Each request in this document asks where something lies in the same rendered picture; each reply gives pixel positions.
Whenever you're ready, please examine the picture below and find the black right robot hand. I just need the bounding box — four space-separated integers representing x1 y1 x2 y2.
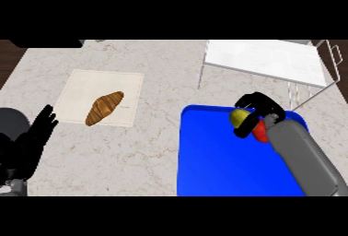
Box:
233 91 288 139

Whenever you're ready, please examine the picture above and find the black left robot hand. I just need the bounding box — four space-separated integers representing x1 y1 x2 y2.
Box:
0 103 61 186

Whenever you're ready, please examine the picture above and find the yellow-green pear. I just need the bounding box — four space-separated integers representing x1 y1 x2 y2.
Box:
229 108 253 130

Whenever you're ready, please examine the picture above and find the blue tray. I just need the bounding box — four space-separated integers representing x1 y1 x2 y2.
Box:
176 104 310 197

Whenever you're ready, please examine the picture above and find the red round fruit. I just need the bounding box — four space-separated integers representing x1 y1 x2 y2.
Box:
253 120 272 144

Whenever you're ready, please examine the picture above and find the brown croissant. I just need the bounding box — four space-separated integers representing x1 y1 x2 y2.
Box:
84 90 127 127

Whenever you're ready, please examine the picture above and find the beige placemat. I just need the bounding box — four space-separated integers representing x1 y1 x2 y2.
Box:
53 68 146 128

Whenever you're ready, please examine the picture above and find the white wire tiered shelf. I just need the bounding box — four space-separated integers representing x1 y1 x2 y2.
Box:
196 39 344 112

